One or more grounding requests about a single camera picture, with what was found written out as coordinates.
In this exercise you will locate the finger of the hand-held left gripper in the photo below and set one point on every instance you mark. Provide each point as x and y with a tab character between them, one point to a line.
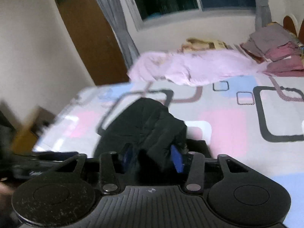
57	155

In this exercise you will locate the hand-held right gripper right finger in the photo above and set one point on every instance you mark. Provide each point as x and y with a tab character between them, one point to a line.
177	159

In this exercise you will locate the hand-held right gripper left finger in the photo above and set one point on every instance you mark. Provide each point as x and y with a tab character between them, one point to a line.
127	158

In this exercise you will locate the black garment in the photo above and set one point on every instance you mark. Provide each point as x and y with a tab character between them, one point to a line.
144	128

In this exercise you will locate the brown wooden cabinet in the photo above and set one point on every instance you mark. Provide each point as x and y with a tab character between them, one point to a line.
30	133

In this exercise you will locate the printed bed sheet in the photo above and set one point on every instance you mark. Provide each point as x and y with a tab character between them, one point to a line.
232	123

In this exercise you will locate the printed pillow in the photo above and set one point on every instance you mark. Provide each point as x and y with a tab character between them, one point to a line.
204	44

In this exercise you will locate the wooden door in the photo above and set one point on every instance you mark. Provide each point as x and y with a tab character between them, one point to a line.
90	40

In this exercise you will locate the dark red cloth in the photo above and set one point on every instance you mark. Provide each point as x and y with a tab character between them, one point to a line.
253	53

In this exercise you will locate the grey curtain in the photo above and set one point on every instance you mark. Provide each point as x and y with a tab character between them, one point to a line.
261	4
116	21

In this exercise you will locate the maroon folded garment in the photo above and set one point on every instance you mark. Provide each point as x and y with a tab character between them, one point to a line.
285	66

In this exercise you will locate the pink folded garment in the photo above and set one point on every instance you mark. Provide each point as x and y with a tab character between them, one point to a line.
283	51

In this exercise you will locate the grey folded garment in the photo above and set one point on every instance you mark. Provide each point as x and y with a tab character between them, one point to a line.
270	36

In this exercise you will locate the wooden headboard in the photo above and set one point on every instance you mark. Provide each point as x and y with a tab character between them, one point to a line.
291	25

